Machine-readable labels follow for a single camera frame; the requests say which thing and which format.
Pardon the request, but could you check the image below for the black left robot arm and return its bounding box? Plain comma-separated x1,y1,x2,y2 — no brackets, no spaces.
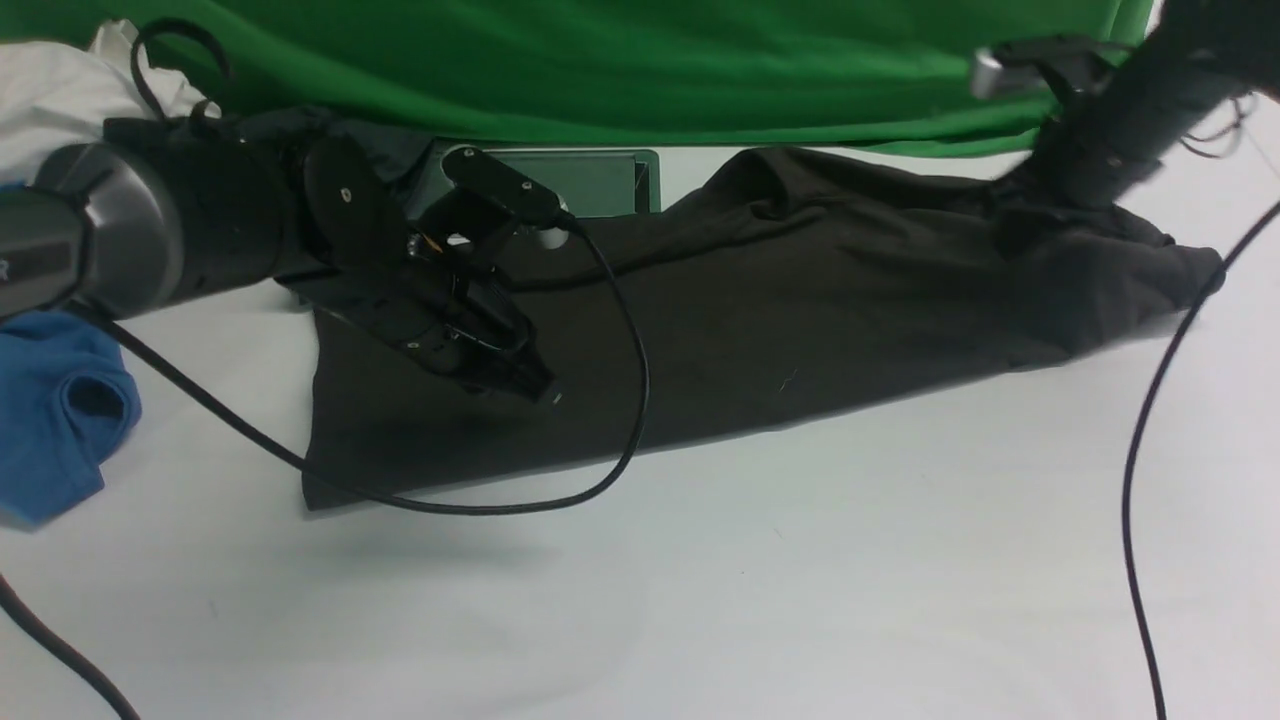
3,119,563,402

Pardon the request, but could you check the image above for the green backdrop cloth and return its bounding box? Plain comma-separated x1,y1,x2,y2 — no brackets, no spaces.
3,1,1153,158

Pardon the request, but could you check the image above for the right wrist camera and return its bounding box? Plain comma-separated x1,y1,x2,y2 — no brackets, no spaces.
969,35,1114,102

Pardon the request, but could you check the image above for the black left camera cable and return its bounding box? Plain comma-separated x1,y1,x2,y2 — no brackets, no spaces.
0,18,652,720

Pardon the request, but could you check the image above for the black camera cable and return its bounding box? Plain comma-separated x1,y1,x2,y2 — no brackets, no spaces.
1120,90,1280,720
0,18,652,720

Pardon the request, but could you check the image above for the dark gray long-sleeve top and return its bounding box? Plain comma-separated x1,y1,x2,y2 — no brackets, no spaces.
307,147,1222,493

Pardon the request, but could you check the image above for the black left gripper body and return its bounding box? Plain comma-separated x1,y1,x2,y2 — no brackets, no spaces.
291,137,531,364

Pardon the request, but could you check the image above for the black right camera cable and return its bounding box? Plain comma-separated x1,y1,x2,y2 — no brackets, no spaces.
1120,90,1280,720

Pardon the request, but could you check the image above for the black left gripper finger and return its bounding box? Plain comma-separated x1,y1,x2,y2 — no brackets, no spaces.
415,334,521,395
470,336,556,404

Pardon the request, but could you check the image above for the metal table cable hatch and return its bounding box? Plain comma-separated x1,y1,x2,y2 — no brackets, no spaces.
393,143,663,219

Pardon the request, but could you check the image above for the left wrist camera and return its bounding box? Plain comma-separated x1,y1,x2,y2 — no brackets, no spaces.
442,145,570,250

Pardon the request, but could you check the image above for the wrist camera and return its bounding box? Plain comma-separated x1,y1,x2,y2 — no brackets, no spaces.
969,35,1114,102
442,145,570,250

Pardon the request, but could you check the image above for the blue t-shirt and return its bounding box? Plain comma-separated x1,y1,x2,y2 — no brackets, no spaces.
1,313,142,527

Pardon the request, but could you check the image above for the dark slate crumpled garment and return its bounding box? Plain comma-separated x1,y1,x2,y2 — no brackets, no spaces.
238,105,435,208

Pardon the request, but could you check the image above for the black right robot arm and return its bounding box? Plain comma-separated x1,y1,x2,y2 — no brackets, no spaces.
1011,1,1279,210

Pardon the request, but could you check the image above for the white crumpled garment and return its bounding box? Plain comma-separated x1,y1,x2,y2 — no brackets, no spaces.
1,18,230,191

